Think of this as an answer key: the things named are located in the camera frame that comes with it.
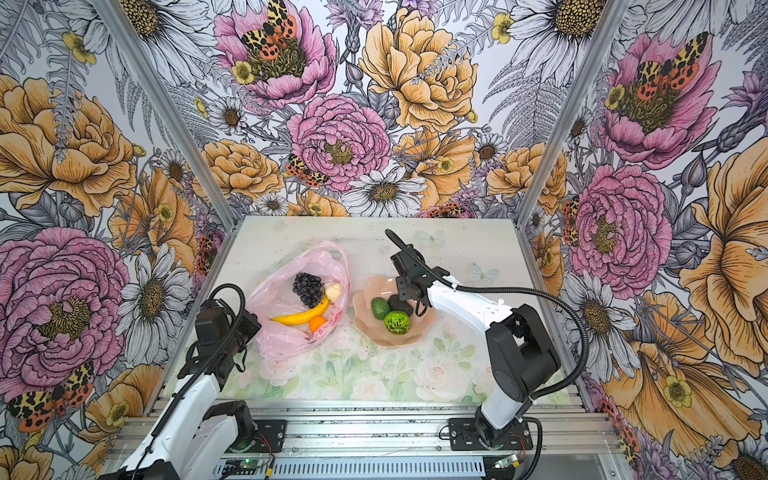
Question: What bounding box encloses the fake dark avocado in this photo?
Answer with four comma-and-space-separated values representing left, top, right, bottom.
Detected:
387, 294, 414, 316

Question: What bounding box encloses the pink petal-shaped bowl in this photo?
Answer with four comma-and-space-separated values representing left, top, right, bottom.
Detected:
353, 275, 436, 347

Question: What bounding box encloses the fake green lime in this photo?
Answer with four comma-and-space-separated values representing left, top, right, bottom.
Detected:
370, 297, 391, 321

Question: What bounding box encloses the fake green custard apple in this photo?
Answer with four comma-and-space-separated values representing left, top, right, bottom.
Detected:
383, 312, 411, 335

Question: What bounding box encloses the pink plastic bag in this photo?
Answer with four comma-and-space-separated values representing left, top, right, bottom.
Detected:
246, 241, 351, 360

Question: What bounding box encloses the fake pale pear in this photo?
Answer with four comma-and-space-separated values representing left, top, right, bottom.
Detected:
324, 282, 343, 304

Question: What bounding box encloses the fake yellow banana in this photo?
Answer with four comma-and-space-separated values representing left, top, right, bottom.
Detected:
272, 295, 330, 326

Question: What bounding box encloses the fake orange fruit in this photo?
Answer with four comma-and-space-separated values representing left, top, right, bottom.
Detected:
308, 316, 327, 334

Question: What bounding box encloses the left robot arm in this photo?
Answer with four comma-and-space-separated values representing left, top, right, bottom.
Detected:
102, 300, 261, 479

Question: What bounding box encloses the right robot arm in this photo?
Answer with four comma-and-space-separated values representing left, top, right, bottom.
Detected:
391, 242, 561, 448

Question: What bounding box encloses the fake black grape bunch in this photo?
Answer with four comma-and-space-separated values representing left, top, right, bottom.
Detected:
292, 272, 325, 309

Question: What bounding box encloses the green circuit board left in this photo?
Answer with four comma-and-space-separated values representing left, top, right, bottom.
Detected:
221, 459, 265, 479

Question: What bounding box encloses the green circuit board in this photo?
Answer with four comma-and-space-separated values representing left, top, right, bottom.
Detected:
221, 459, 265, 479
493, 454, 520, 469

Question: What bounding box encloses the green circuit board right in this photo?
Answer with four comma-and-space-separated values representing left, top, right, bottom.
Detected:
493, 454, 520, 469

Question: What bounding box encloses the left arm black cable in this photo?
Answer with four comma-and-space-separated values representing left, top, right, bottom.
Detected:
128, 283, 247, 480

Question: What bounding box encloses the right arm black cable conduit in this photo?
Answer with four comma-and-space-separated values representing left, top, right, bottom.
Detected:
384, 229, 590, 480

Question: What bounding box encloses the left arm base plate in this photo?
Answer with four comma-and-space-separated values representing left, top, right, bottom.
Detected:
240, 419, 288, 454

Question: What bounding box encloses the aluminium front rail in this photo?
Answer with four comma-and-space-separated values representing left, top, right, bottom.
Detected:
247, 400, 620, 457

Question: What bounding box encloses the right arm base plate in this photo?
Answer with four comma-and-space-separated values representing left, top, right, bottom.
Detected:
447, 418, 534, 451

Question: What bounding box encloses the white slotted cable duct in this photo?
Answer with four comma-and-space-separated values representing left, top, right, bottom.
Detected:
209, 455, 486, 479

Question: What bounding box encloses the left aluminium frame post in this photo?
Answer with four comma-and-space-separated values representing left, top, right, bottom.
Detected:
94, 1, 238, 232

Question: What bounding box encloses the aluminium frame post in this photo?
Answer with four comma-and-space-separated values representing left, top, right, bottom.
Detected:
94, 1, 238, 232
515, 0, 630, 227

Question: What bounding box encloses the right aluminium frame post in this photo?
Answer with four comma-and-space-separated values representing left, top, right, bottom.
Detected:
515, 0, 630, 227

